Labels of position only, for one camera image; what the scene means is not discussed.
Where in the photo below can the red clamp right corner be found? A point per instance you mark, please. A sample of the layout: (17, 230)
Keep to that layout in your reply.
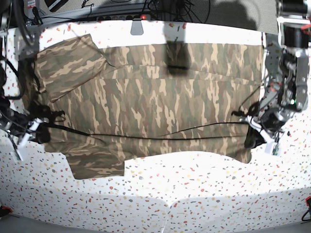
(308, 201)

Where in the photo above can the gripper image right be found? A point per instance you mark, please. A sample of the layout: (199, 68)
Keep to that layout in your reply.
(270, 121)

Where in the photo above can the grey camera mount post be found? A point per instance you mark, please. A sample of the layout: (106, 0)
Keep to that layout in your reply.
(136, 28)

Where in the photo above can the red clamp corner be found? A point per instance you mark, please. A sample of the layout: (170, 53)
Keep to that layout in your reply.
(308, 201)
(5, 211)

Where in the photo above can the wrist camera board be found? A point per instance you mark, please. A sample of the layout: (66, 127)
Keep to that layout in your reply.
(272, 148)

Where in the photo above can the black power strip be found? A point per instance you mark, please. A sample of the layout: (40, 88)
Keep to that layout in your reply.
(124, 17)

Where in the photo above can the red clamp left corner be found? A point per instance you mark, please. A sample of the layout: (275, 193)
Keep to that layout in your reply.
(5, 211)

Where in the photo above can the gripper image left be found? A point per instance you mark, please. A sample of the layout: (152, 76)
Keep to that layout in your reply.
(26, 128)

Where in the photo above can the camouflage T-shirt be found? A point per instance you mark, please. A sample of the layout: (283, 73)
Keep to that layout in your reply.
(115, 104)

